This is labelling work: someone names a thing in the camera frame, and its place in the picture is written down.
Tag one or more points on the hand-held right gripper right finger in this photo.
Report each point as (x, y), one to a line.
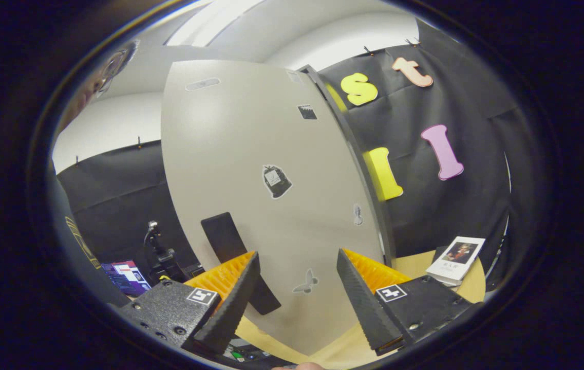
(363, 308)

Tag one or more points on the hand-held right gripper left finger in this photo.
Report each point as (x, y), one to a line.
(232, 308)

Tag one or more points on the grey cabinet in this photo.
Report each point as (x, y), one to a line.
(380, 216)

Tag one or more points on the beige cabinet door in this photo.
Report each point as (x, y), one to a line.
(250, 144)

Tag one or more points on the white portrait booklet stack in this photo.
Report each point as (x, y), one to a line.
(456, 259)

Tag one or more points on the colourful printed box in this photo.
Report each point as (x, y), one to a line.
(127, 277)

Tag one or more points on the black backdrop cloth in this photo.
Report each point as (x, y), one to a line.
(456, 205)

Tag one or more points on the black camera stand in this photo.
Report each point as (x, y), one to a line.
(163, 257)

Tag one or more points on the wall poster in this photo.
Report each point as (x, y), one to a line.
(112, 69)

